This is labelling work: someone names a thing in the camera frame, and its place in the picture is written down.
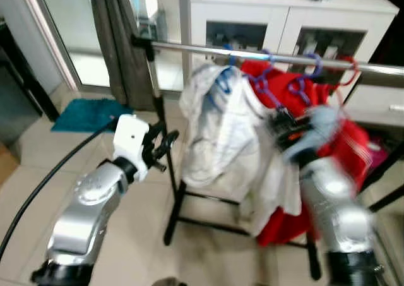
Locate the purple plastic hanger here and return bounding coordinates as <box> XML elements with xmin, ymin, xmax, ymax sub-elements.
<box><xmin>251</xmin><ymin>48</ymin><xmax>285</xmax><ymax>110</ymax></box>
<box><xmin>287</xmin><ymin>52</ymin><xmax>324</xmax><ymax>105</ymax></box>

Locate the red plastic hanger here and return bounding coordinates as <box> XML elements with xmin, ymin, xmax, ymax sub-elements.
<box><xmin>328</xmin><ymin>57</ymin><xmax>360</xmax><ymax>104</ymax></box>

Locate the white denim jacket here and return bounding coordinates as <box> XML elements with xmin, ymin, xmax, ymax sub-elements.
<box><xmin>179</xmin><ymin>64</ymin><xmax>253</xmax><ymax>187</ymax></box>

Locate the red polo shirt striped trim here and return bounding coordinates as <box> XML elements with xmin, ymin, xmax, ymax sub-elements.
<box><xmin>316</xmin><ymin>78</ymin><xmax>374</xmax><ymax>192</ymax></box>

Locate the teal floor mat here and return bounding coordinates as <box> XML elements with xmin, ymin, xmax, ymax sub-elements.
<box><xmin>50</xmin><ymin>98</ymin><xmax>133</xmax><ymax>133</ymax></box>

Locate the metal clothes rack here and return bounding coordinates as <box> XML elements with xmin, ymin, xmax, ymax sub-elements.
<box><xmin>131</xmin><ymin>35</ymin><xmax>404</xmax><ymax>280</ymax></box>

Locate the pink floor appliance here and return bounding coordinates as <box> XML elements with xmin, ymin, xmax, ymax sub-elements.
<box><xmin>365</xmin><ymin>141</ymin><xmax>389</xmax><ymax>170</ymax></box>

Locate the grey curtain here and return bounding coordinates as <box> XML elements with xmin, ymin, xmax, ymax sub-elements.
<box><xmin>90</xmin><ymin>0</ymin><xmax>158</xmax><ymax>111</ymax></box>

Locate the black tripod stand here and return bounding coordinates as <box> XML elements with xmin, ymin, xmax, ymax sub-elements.
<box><xmin>359</xmin><ymin>142</ymin><xmax>404</xmax><ymax>215</ymax></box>

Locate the glass sliding door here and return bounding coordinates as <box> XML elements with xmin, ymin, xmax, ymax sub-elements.
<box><xmin>19</xmin><ymin>0</ymin><xmax>190</xmax><ymax>92</ymax></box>

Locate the black side table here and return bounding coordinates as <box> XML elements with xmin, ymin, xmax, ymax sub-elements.
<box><xmin>0</xmin><ymin>22</ymin><xmax>59</xmax><ymax>145</ymax></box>

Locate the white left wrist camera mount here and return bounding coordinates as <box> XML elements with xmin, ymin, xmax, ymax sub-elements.
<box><xmin>114</xmin><ymin>114</ymin><xmax>151</xmax><ymax>173</ymax></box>

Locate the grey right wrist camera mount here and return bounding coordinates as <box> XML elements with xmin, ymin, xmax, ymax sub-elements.
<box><xmin>302</xmin><ymin>105</ymin><xmax>343</xmax><ymax>149</ymax></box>

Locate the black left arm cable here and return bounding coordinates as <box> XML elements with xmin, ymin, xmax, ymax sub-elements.
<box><xmin>0</xmin><ymin>117</ymin><xmax>119</xmax><ymax>261</ymax></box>

